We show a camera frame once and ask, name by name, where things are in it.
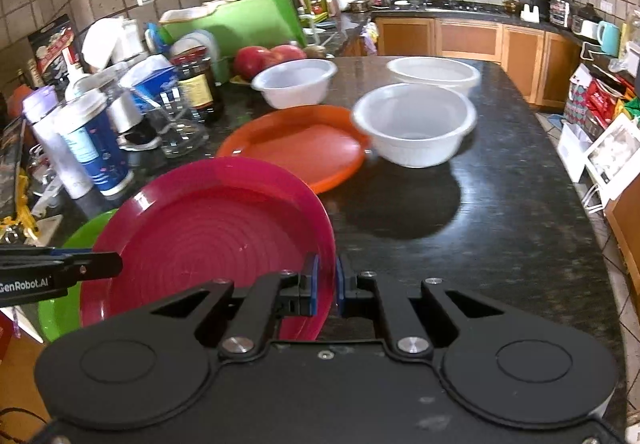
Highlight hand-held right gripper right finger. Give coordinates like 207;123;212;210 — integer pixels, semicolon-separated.
335;255;508;359

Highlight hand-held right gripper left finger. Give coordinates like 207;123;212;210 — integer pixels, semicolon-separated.
149;254;321;359

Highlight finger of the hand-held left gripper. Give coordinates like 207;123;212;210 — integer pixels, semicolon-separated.
0;246;96;259
0;251;124;308

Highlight green plastic plate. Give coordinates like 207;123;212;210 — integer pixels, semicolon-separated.
37;209;119;343

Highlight red plastic plate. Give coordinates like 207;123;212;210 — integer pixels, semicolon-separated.
80;157;337;343

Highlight orange plastic plate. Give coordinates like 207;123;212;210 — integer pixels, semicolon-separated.
216;105;371;194

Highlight deep white bowl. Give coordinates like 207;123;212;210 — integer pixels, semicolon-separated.
352;83;477;169

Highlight wide shallow white bowl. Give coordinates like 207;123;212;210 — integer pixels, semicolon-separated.
386;56;481;96

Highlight stack of white plates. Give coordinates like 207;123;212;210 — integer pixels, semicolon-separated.
170;29;221;62

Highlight purple lidded white bottle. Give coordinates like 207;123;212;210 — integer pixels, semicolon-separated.
22;85;95;200

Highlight blue and white bottle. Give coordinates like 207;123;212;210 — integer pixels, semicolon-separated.
52;91;135;198

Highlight clear glass cup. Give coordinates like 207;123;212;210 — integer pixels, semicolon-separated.
149;98;209;158

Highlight blue tissue pack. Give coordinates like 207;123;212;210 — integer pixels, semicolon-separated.
131;66;182;114

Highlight small white bowl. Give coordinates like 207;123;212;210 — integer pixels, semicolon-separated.
250;58;339;110

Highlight black and red bag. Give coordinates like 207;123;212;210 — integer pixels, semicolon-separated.
27;14;82;88

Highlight upturned white bowl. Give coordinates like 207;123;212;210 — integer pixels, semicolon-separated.
81;17;127;71

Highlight dark sauce jar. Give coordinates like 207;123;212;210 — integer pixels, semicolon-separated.
169;46;226;123

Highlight red apple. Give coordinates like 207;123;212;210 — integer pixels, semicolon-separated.
269;44;307;64
234;46;275;80

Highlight green cutting board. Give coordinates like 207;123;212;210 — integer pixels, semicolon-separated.
160;0;307;61

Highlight wooden lower cabinets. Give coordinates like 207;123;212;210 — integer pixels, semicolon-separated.
345;16;586;110

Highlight white cloth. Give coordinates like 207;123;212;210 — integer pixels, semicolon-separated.
158;0;241;25

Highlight white framed picture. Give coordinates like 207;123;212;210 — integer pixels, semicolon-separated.
584;113;640;203

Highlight gas stove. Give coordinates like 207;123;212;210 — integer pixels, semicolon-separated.
392;0;511;15

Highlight red patterned gift bag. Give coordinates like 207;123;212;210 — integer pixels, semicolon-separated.
564;64;627;137

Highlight teal mug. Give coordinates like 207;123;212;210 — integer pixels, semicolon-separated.
597;20;622;56

